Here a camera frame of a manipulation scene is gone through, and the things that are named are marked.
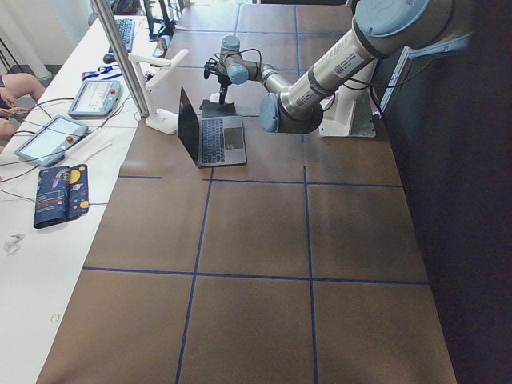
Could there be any space pattern pencil case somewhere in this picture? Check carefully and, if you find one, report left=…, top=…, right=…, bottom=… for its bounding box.
left=33, top=164, right=90, bottom=229

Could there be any white computer mouse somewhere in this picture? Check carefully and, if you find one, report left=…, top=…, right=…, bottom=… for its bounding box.
left=209, top=93, right=220, bottom=102

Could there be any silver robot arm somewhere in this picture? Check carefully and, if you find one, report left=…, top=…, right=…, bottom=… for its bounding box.
left=204, top=1, right=475, bottom=134

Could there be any near teach pendant tablet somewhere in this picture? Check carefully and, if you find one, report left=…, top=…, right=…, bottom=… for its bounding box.
left=15, top=115, right=89, bottom=167

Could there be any black keyboard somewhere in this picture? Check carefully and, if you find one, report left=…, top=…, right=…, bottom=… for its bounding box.
left=115, top=18, right=135, bottom=52

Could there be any black mouse pad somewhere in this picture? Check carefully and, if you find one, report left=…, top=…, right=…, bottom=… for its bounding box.
left=200, top=99, right=236, bottom=118

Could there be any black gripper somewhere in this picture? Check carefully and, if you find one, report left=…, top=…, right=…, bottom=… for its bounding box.
left=217, top=66, right=232, bottom=105

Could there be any teach pendant tablet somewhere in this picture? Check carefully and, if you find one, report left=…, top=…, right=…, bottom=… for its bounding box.
left=15, top=115, right=89, bottom=167
left=68, top=80, right=121, bottom=119

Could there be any grey laptop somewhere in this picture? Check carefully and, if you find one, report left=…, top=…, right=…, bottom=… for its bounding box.
left=177, top=87, right=246, bottom=168

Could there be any brown paper table cover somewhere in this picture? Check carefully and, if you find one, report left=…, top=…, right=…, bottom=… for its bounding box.
left=35, top=3, right=459, bottom=384

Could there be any far teach pendant tablet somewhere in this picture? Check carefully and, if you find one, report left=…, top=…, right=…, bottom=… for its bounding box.
left=68, top=80, right=121, bottom=119

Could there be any aluminium frame post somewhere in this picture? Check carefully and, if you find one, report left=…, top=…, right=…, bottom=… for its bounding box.
left=90, top=0, right=149, bottom=118

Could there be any white pillar mount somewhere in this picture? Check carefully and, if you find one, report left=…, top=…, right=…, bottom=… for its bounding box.
left=319, top=60, right=377, bottom=138

